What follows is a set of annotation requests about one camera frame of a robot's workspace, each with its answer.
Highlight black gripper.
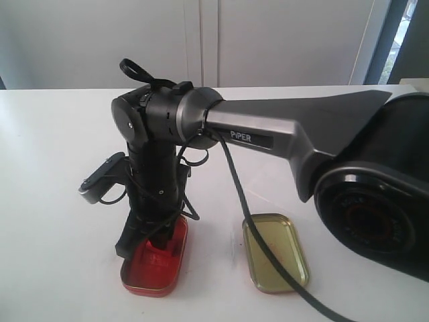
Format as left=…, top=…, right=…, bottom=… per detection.
left=115, top=162, right=191, bottom=260

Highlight red rectangular tray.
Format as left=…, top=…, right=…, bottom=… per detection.
left=120, top=216, right=188, bottom=297

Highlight red stamp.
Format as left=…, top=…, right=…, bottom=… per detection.
left=146, top=233, right=173, bottom=267

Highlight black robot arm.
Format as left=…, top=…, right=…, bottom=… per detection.
left=111, top=82, right=428, bottom=281

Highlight gold tin lid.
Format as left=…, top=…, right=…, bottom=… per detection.
left=242, top=213, right=310, bottom=294

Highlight white cabinet doors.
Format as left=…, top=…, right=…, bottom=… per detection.
left=1, top=1, right=389, bottom=89

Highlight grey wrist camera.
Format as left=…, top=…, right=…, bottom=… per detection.
left=78, top=152, right=127, bottom=204

